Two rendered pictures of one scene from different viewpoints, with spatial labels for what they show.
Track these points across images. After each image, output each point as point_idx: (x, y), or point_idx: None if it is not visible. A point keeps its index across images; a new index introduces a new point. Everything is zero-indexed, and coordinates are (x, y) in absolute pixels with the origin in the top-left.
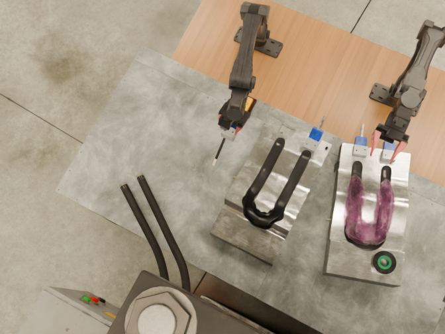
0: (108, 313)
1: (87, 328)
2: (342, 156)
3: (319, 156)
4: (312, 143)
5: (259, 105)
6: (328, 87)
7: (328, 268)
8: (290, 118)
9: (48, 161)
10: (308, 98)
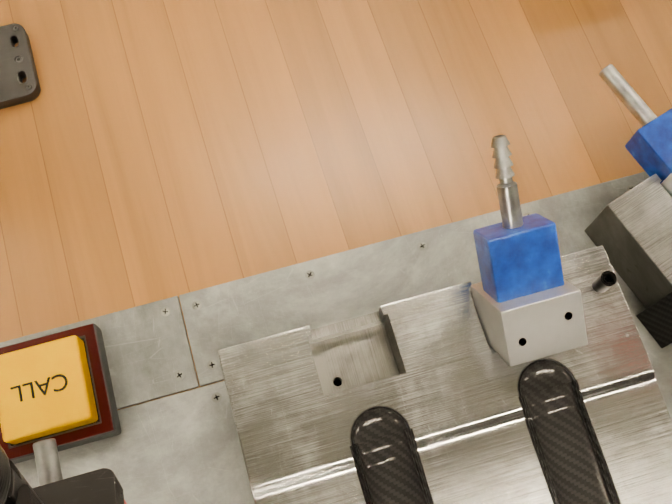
0: None
1: None
2: (664, 256)
3: (605, 343)
4: (551, 315)
5: (128, 332)
6: (333, 53)
7: None
8: (302, 283)
9: None
10: (299, 146)
